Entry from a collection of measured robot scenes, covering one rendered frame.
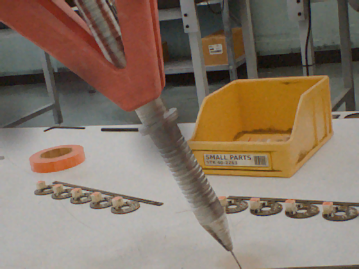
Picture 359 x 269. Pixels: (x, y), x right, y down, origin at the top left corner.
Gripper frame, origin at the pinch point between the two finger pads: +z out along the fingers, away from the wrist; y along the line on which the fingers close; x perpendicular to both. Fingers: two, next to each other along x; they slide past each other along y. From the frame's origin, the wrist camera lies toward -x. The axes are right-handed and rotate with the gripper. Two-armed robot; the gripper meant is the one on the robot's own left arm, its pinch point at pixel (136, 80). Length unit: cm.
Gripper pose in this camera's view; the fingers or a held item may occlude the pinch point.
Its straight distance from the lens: 24.6
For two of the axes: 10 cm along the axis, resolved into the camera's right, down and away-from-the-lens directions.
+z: 4.8, 8.5, 2.1
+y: 1.5, -3.2, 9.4
